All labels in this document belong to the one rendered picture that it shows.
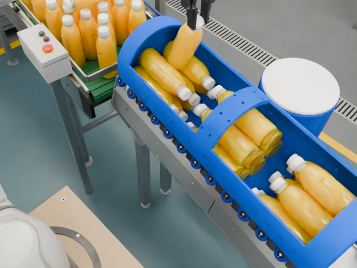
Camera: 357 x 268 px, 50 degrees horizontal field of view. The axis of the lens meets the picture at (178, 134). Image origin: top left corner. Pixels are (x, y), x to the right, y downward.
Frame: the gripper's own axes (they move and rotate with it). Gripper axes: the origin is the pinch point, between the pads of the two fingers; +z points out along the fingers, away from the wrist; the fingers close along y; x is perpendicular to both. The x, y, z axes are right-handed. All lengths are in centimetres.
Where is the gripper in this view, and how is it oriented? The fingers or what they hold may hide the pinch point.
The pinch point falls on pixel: (198, 14)
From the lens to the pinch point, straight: 108.4
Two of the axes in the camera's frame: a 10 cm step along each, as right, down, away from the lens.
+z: -0.3, 5.9, 8.1
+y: 7.9, -4.8, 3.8
